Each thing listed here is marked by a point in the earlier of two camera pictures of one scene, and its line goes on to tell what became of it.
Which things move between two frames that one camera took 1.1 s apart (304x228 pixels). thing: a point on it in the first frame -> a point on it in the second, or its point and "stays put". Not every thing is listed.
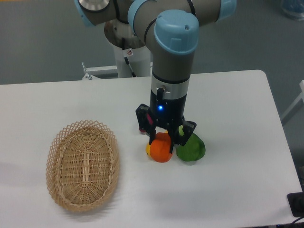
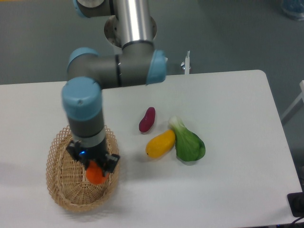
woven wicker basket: x=82 y=165 stays put
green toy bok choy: x=193 y=149 stays put
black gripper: x=168 y=113 -> x=97 y=152
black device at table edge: x=296 y=201 stays put
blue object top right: x=294 y=8 stays put
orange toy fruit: x=160 y=147 -> x=94 y=174
